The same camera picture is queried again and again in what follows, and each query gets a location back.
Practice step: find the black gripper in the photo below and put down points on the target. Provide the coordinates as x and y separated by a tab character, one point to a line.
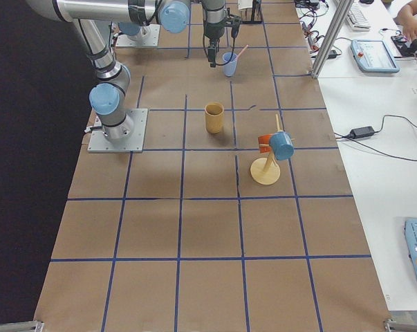
214	32

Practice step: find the light blue cup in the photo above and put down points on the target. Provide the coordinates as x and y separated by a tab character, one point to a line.
229	63

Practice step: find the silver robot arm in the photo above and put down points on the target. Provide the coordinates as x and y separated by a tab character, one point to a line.
113	77
134	31

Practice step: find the tan bamboo cup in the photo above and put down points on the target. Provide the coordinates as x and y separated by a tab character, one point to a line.
214	117

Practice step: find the orange cup on rack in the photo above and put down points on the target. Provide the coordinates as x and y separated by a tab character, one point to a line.
264	143

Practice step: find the blue cup on rack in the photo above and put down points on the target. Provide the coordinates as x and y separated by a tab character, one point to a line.
281	145

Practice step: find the wooden cup rack stand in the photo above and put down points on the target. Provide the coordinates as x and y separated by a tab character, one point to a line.
266	171

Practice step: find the person hand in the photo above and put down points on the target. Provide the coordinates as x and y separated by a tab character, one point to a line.
407	18

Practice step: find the black stand at top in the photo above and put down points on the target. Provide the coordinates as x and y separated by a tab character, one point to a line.
250	11

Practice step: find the white keyboard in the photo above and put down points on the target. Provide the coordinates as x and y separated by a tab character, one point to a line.
356	19

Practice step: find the blue teach pendant far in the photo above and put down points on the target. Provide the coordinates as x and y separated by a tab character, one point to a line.
373	56

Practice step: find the black power adapter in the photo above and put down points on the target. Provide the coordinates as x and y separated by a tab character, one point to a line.
361	132

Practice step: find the brown paper table cover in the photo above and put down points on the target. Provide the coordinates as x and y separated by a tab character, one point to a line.
180	237

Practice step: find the black device on table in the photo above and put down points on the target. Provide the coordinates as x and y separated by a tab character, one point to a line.
404	46

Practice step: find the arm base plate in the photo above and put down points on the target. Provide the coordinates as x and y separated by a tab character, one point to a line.
126	137
122	41

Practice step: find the aluminium frame post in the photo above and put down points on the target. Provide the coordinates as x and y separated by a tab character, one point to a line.
330	36

